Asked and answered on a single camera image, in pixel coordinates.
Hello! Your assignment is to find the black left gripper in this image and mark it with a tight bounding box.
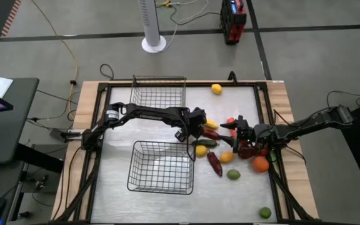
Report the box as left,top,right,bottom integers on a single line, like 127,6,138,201
187,107,208,139

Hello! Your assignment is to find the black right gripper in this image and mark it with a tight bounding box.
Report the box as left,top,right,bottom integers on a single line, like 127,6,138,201
219,116,256,153

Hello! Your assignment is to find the yellow corn cob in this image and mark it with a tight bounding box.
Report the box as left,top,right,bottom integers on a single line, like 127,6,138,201
204,117,220,131

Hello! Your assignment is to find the orange carrot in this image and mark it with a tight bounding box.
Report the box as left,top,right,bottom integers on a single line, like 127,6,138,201
226,117,238,140

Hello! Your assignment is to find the green chili pepper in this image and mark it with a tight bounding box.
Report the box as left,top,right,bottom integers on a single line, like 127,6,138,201
191,139,220,149

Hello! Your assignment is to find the yellow orange mango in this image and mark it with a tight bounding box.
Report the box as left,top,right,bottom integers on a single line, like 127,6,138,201
219,151,235,164

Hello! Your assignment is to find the dark red apple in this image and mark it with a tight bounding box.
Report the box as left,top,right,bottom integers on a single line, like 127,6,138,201
237,145,256,160

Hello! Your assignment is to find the dark red chili pepper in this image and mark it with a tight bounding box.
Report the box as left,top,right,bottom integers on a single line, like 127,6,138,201
206,151,224,178

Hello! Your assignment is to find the green lime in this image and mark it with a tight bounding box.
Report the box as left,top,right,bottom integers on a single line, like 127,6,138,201
226,169,241,181
259,206,273,220

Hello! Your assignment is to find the orange fruit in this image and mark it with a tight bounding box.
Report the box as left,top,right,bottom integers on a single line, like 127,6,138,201
251,156,270,174

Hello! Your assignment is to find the black clamp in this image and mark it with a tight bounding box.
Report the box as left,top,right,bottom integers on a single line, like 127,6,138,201
227,71,239,86

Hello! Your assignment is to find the red black power station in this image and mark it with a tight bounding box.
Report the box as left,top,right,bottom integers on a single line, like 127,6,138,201
219,0,248,45

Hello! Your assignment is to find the white tower fan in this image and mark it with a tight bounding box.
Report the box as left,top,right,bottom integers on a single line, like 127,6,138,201
137,0,168,54

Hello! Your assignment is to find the black metal table frame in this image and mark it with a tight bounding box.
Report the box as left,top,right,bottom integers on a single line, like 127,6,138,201
54,80,318,225

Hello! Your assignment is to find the grey wire basket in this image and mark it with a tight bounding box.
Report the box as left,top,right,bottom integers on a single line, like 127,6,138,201
129,74,188,110

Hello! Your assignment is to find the black wire basket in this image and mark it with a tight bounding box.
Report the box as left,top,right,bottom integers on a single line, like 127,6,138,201
126,140,196,196

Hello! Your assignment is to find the thin black cable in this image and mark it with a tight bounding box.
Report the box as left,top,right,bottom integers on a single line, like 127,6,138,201
326,90,360,109

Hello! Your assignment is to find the black looped cable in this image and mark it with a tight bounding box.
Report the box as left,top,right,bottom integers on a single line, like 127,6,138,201
99,63,115,81

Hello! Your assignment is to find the white cable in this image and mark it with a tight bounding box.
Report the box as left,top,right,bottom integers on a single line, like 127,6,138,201
164,0,211,48

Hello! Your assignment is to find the grey camera bracket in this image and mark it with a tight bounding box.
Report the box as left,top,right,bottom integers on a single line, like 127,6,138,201
49,128,83,144

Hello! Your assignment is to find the yellow floor cable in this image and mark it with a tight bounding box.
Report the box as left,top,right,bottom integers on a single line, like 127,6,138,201
31,0,78,121

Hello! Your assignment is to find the black desk cable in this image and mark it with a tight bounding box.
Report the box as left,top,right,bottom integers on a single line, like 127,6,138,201
26,89,81,123

